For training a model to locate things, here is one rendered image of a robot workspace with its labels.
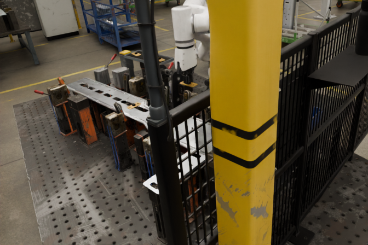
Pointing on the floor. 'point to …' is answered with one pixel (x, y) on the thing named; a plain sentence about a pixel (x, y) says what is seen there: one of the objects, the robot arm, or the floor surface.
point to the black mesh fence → (300, 161)
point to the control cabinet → (52, 3)
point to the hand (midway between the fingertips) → (188, 78)
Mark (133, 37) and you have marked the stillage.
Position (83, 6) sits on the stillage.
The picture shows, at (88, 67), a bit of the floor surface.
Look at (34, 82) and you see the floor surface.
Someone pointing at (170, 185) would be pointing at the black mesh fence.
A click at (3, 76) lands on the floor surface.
